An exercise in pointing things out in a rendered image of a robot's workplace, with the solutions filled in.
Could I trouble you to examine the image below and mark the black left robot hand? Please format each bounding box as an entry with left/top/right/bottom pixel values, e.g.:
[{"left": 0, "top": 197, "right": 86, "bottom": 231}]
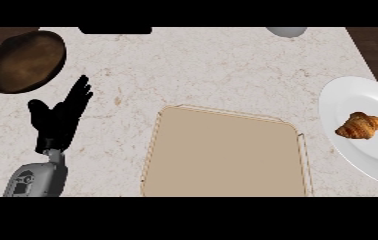
[{"left": 27, "top": 74, "right": 94, "bottom": 155}]

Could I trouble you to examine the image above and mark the beige tray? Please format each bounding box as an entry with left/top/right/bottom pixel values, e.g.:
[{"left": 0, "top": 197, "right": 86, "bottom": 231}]
[{"left": 139, "top": 104, "right": 314, "bottom": 198}]

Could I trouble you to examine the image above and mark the white plate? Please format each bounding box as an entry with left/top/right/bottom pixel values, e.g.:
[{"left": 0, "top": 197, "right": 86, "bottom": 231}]
[{"left": 317, "top": 75, "right": 378, "bottom": 182}]

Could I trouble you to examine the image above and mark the golden brown croissant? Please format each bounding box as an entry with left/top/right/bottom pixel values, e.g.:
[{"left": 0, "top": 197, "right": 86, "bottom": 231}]
[{"left": 334, "top": 111, "right": 378, "bottom": 141}]

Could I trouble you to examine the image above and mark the dark brown wooden bowl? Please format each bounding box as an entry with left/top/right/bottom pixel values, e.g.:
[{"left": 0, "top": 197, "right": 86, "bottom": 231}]
[{"left": 0, "top": 30, "right": 68, "bottom": 95}]

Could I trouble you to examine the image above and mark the black flat object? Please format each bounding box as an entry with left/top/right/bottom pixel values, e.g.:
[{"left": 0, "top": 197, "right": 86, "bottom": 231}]
[{"left": 77, "top": 26, "right": 153, "bottom": 35}]

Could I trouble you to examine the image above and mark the grey round object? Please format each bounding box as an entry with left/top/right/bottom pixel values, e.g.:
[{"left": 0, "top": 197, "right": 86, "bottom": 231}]
[{"left": 264, "top": 26, "right": 309, "bottom": 39}]

